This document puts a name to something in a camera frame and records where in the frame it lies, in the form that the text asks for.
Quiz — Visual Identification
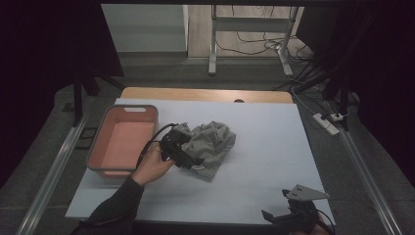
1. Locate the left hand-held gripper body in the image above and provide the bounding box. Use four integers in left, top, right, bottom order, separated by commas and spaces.
159, 121, 201, 170

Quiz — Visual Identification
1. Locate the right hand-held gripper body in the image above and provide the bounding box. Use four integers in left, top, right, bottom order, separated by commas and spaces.
273, 183, 331, 235

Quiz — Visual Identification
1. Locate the grey cloth garment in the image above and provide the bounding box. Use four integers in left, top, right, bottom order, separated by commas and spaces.
180, 120, 237, 181

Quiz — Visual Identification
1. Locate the orange plastic basket grey rim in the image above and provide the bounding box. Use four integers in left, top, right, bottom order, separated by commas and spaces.
85, 104, 160, 180

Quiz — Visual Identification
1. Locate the person's right hand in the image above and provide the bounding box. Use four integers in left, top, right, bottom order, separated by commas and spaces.
289, 221, 328, 235

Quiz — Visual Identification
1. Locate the person's left hand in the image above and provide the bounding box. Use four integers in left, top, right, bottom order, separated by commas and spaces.
131, 142, 177, 188

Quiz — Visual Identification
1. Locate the white power strip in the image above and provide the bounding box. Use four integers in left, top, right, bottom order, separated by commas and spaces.
312, 113, 341, 137

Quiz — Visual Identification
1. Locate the black floor plate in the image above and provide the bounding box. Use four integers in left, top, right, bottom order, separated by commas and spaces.
75, 126, 98, 151

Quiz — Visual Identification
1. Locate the black stand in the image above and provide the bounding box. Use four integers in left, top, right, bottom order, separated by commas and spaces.
71, 70, 126, 127
293, 65, 351, 132

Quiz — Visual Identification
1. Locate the white cabinet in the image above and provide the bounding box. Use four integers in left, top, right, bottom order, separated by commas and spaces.
100, 3, 190, 54

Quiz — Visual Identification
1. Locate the black curtain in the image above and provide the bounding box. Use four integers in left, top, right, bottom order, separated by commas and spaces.
296, 0, 415, 188
0, 0, 125, 190

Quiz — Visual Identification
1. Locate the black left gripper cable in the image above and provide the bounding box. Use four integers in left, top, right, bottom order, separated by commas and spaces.
134, 122, 179, 170

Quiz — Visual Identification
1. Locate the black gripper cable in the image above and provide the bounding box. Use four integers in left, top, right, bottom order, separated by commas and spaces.
134, 122, 179, 170
316, 209, 337, 235

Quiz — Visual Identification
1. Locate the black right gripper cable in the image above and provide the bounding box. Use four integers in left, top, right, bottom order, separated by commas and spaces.
316, 209, 337, 235

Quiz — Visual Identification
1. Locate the aluminium rail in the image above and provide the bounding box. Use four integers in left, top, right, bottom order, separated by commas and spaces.
326, 101, 396, 235
15, 109, 93, 235

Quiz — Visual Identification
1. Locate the white cable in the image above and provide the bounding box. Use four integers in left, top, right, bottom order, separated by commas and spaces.
291, 87, 327, 116

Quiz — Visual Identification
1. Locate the white metal desk frame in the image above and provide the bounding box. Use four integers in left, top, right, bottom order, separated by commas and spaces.
207, 4, 304, 77

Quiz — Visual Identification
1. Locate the tangle of black floor cables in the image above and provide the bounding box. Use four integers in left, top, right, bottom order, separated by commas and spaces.
214, 4, 316, 67

